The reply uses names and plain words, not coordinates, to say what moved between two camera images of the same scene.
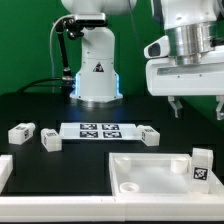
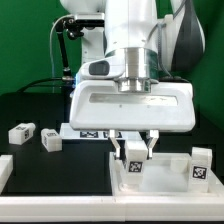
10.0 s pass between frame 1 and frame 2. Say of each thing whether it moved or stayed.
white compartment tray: stayed
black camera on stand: stayed
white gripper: moved
